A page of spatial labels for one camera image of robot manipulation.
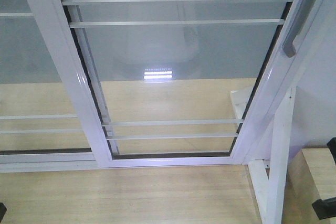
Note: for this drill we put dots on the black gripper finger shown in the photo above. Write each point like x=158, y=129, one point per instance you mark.
x=324, y=209
x=3, y=210
x=332, y=147

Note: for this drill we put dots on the grey metal door handle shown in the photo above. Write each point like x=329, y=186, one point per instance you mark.
x=302, y=10

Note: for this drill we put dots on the white framed transparent sliding door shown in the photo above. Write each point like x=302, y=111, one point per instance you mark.
x=161, y=72

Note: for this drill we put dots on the white wooden support brace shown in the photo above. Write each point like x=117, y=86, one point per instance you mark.
x=273, y=171

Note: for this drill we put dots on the fixed transparent side panel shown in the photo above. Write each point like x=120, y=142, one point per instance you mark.
x=49, y=117

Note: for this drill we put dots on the white fixed door frame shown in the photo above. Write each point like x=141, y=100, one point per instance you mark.
x=294, y=105

